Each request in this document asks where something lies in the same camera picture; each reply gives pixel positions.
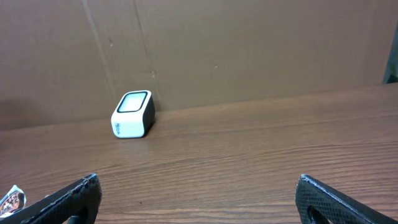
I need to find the dark object at right edge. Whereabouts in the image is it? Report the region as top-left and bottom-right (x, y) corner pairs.
(382, 27), (397, 84)

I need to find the white barcode scanner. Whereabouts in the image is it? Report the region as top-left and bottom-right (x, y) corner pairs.
(111, 90), (155, 139)

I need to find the white brown cookie bag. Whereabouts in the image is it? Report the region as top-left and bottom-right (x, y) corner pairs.
(1, 185), (27, 219)

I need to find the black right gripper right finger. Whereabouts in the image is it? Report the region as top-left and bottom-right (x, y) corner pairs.
(295, 174), (397, 224)

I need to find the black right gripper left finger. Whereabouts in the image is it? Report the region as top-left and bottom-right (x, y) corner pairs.
(1, 174), (102, 224)

